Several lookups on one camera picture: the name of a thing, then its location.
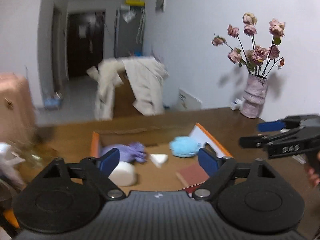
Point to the white foam cylinder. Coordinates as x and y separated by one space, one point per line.
124 174

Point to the dried pink roses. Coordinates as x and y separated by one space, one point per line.
258 60

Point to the wall picture frame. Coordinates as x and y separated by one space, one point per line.
160 6

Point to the grey refrigerator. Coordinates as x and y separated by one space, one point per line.
129 31

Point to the lavender textured vase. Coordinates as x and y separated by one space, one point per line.
254 96

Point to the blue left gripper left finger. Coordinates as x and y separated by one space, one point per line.
108 161

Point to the person's right hand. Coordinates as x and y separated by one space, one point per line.
312 175

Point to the pink suitcase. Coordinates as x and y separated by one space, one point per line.
18 125

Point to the red cardboard box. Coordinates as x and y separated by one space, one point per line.
156 141

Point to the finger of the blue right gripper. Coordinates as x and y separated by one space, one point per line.
271 126

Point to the purple cloth with scrunchie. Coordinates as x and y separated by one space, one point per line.
128 153

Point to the yellow box on refrigerator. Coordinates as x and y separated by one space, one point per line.
135 3

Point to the brown cardboard box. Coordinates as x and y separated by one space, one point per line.
124 99

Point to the blue plush toy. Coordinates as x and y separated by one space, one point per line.
184 147

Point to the white foam wedge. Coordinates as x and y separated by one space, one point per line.
158 159

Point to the cream jacket on box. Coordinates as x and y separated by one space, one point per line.
146 77

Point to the pink layered sponge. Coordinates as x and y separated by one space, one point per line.
192 175

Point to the dark entrance door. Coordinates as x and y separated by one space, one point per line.
85 42

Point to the small white jar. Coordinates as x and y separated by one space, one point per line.
236 104

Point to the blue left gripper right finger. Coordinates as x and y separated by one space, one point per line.
209 161

